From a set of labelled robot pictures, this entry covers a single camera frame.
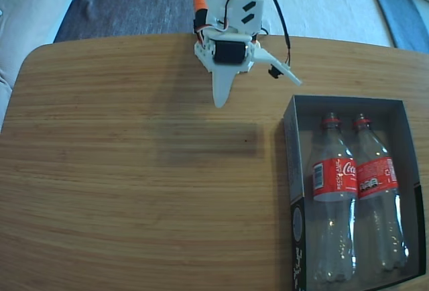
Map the black camera cable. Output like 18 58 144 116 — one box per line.
251 0 301 67

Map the grey carpet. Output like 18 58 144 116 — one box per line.
53 0 369 42

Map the grey cardboard box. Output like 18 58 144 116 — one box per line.
283 95 422 291

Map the clear bottle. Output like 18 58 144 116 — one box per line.
311 111 359 284
351 113 410 274

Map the white cushion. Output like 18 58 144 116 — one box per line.
0 0 86 134

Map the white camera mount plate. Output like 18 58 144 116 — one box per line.
253 46 304 87

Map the white rug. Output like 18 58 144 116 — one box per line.
259 0 393 49

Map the red black servo wire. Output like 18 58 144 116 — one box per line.
196 24 222 46

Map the blue cloth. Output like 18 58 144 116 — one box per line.
363 0 429 54

